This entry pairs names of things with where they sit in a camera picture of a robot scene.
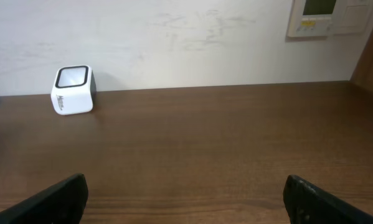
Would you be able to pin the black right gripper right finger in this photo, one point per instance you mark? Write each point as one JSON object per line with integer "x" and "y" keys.
{"x": 307, "y": 203}

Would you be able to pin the white barcode scanner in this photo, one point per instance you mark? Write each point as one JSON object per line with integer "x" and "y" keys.
{"x": 74, "y": 90}

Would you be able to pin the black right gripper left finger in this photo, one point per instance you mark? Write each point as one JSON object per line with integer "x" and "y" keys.
{"x": 63, "y": 202}

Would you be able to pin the white wall control panel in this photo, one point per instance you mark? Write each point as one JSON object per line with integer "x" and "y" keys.
{"x": 322, "y": 18}

